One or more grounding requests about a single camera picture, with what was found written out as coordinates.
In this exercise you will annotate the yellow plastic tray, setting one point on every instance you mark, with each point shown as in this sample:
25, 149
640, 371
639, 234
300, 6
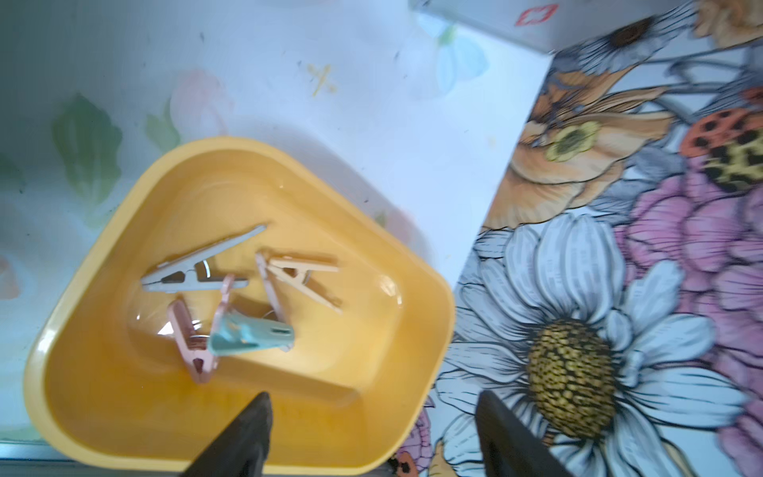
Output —
106, 385

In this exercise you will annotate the teal plastic clothespin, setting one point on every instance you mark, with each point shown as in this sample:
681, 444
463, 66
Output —
236, 333

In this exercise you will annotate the silver metal case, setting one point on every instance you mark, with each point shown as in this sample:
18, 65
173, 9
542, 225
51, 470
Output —
545, 25

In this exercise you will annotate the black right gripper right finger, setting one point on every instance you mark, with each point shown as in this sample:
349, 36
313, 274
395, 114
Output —
508, 447

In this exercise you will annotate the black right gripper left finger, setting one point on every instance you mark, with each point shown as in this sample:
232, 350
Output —
242, 448

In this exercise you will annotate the pink clothespin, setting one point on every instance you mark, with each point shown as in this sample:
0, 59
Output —
194, 346
270, 289

